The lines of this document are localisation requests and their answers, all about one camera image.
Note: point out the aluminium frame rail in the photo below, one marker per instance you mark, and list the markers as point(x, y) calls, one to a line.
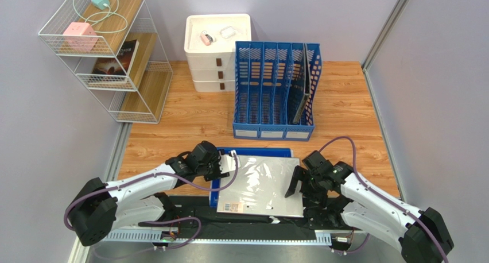
point(127, 242)

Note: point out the dark cover book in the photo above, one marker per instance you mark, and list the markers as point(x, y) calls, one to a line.
point(115, 70)

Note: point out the pink cube power socket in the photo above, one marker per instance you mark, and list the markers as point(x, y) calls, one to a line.
point(80, 36)

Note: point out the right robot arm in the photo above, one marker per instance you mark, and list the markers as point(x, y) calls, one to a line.
point(419, 235)

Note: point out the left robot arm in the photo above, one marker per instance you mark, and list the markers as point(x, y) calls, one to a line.
point(101, 207)

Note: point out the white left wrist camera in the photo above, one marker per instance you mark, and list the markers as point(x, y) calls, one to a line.
point(229, 162)

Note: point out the pink correction tape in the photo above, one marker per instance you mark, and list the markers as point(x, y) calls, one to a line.
point(206, 38)

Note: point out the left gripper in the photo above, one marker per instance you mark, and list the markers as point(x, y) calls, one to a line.
point(217, 174)

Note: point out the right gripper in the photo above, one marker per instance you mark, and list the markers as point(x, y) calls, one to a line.
point(305, 180)

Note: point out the blue folder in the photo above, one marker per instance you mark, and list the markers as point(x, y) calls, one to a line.
point(268, 152)

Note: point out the blue file organizer rack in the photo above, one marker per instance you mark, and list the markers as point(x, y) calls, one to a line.
point(267, 90)

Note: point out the mint green charger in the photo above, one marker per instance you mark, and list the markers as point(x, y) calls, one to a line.
point(101, 4)

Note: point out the white three drawer organizer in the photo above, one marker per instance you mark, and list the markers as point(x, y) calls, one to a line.
point(212, 67)

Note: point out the white wire shelf rack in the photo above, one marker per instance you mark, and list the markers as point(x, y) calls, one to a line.
point(114, 50)

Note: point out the clear plastic bag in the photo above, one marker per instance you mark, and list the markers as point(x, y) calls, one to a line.
point(228, 32)

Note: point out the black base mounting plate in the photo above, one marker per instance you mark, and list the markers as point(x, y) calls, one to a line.
point(215, 225)

